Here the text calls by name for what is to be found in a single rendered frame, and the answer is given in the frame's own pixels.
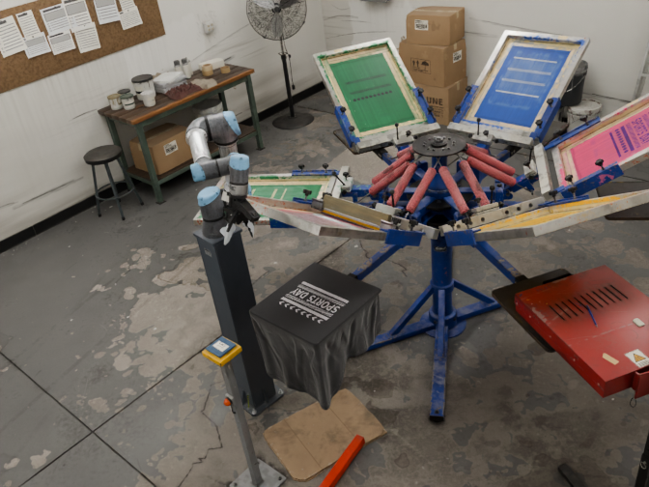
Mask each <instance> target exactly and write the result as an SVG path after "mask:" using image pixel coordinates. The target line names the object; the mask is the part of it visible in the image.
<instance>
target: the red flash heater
mask: <svg viewBox="0 0 649 487"><path fill-rule="evenodd" d="M514 303H515V305H516V311H517V312H518V313H519V314H520V315H521V316H522V317H523V318H524V319H525V320H526V322H527V323H528V324H529V325H530V326H532V327H533V328H534V329H535V330H536V331H537V332H538V333H539V334H540V335H541V336H542V337H543V338H544V339H545V340H546V341H547V342H548V343H549V344H550V345H551V346H552V347H553V349H554V350H555V351H556V352H557V353H558V354H559V355H561V356H562V357H563V358H564V359H565V360H566V361H567V362H568V363H569V364H570V365H571V366H572V367H573V368H574V369H575V370H576V371H577V372H578V373H579V374H580V376H581V377H582V378H583V379H584V380H585V381H586V382H587V383H588V384H589V385H591V386H592V387H593V388H594V389H595V390H596V391H597V392H598V393H599V394H600V395H601V396H602V397H603V398H605V397H607V396H610V395H612V394H614V393H617V392H620V391H622V390H625V389H627V388H630V387H631V388H632V389H633V390H634V391H635V399H637V398H639V397H642V396H644V395H647V394H649V298H648V297H647V296H646V295H644V294H643V293H642V292H640V291H639V290H638V289H636V287H635V286H633V285H632V284H631V283H629V282H628V281H627V280H625V279H624V278H623V277H621V276H620V275H619V274H617V273H616V272H614V271H613V270H612V269H610V268H609V267H608V266H606V265H602V266H600V267H597V268H594V269H590V270H587V271H584V272H579V273H576V274H573V275H570V276H567V277H564V278H561V279H558V280H555V281H553V282H550V283H547V284H543V285H540V286H537V287H534V288H531V289H528V290H525V291H522V292H519V293H517V294H515V298H514ZM586 305H588V306H589V308H590V311H591V313H592V315H593V317H594V319H595V321H596V323H597V326H598V327H596V326H595V323H594V321H593V319H592V317H591V315H590V313H589V311H588V309H587V307H586ZM636 318H638V319H639V320H640V321H642V322H643V323H644V324H645V325H644V326H642V327H638V326H637V325H636V324H635V323H634V322H633V319H636Z"/></svg>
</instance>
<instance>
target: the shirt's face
mask: <svg viewBox="0 0 649 487"><path fill-rule="evenodd" d="M303 281H306V282H309V283H311V284H313V285H316V286H318V287H320V288H323V289H325V290H327V291H328V292H331V293H333V294H335V295H338V296H340V297H342V298H345V299H347V300H349V302H348V303H347V304H345V305H344V306H343V307H342V308H341V309H339V310H338V311H337V312H336V313H335V314H333V315H332V316H331V317H330V318H329V319H327V320H326V321H325V322H324V323H323V324H319V323H317V322H315V321H313V320H310V319H308V318H306V317H304V316H302V315H300V314H298V313H296V312H294V311H293V310H291V309H289V308H287V307H284V306H282V305H280V304H278V303H276V302H277V301H279V300H280V299H282V298H283V297H284V296H286V295H287V294H288V293H290V292H291V291H292V290H293V289H295V287H296V286H298V285H299V284H300V283H302V282H303ZM379 289H380V288H378V287H376V286H373V285H371V284H368V283H366V282H363V281H361V280H358V279H356V278H353V277H351V276H348V275H346V274H344V273H341V272H338V271H336V270H333V269H331V268H328V267H326V266H323V265H321V264H318V263H316V262H314V263H313V264H311V265H310V266H309V267H307V268H306V269H305V270H303V271H302V272H300V273H299V274H298V275H296V276H295V277H294V278H292V279H291V280H290V281H288V282H287V283H285V284H284V285H283V286H281V287H280V288H279V289H277V290H276V291H275V292H273V293H272V294H271V295H269V296H268V297H267V298H265V299H264V300H263V301H261V302H260V303H258V304H257V305H256V306H254V307H253V308H252V309H251V310H250V311H251V312H253V313H255V314H257V315H259V316H261V317H263V318H265V319H267V320H269V321H271V322H273V323H274V324H276V325H278V326H280V327H282V328H284V329H287V330H289V331H291V332H293V333H295V334H297V335H299V336H301V337H303V338H305V339H306V340H308V341H310V342H312V343H315V344H316V343H318V342H320V341H321V340H322V339H323V338H324V337H325V336H327V335H328V334H329V333H330V332H331V331H332V330H334V329H335V328H336V327H337V326H338V325H340V324H341V323H342V322H343V321H344V320H345V319H347V318H348V317H349V316H350V315H351V314H352V313H353V312H355V311H356V310H357V308H358V307H359V306H361V305H362V304H363V303H364V302H366V301H367V300H369V299H370V298H371V297H372V296H373V295H375V294H376V293H377V292H378V290H379Z"/></svg>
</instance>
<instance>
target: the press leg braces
mask: <svg viewBox="0 0 649 487"><path fill-rule="evenodd" d="M453 280H454V287H455V288H457V289H459V290H461V291H463V292H465V293H467V294H469V295H471V296H473V297H475V298H476V299H478V300H480V302H481V303H482V304H483V305H484V306H485V307H487V306H490V305H493V304H496V303H498V302H497V301H496V300H495V299H494V298H493V297H491V298H490V297H488V296H486V295H485V294H483V293H481V292H479V291H477V290H475V289H473V288H471V287H469V286H467V285H465V284H464V283H462V282H460V281H458V280H456V279H454V278H453ZM433 292H434V288H433V287H432V286H431V284H430V285H429V286H428V287H427V288H426V289H425V291H424V292H423V293H422V294H421V295H420V296H419V297H418V299H417V300H416V301H415V302H414V303H413V304H412V306H411V307H410V308H409V309H408V310H407V312H406V313H405V314H404V315H403V316H402V317H401V319H400V320H399V321H398V322H397V323H396V324H395V326H394V327H393V328H392V329H391V330H389V331H385V332H384V333H385V334H386V336H387V337H388V339H390V338H393V337H396V336H399V335H402V334H404V333H403V331H402V328H403V327H404V326H405V325H406V324H407V323H408V321H409V320H410V319H411V318H412V317H413V315H414V314H415V313H416V312H417V311H418V310H419V309H420V307H421V306H422V305H423V304H424V303H425V302H426V300H427V299H428V298H429V297H430V296H431V295H432V294H433ZM444 329H445V290H438V326H437V347H436V348H435V360H446V348H444Z"/></svg>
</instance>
